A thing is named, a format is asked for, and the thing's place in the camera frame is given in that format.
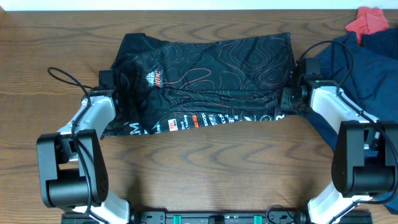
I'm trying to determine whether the navy blue garment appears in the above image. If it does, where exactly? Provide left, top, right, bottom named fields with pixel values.
left=300, top=27, right=398, bottom=215

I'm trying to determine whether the red cloth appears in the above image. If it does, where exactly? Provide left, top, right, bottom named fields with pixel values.
left=345, top=7, right=389, bottom=45

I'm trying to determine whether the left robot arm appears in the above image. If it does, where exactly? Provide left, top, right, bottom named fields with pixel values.
left=36, top=90, right=130, bottom=223

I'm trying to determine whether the black patterned cycling jersey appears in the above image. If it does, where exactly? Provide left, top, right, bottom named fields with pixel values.
left=104, top=33, right=294, bottom=136

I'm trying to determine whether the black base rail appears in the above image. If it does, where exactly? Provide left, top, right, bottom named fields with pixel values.
left=60, top=209, right=373, bottom=224

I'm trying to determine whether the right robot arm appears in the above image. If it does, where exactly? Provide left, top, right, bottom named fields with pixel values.
left=277, top=80, right=397, bottom=223

